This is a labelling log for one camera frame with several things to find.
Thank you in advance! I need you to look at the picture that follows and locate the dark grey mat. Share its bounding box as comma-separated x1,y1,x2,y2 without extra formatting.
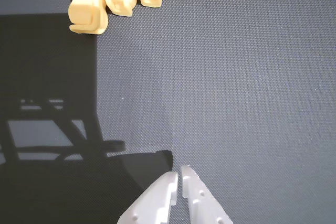
0,0,336,224

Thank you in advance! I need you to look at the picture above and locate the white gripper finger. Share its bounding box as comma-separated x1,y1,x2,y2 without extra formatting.
180,165,233,224
117,171,180,224

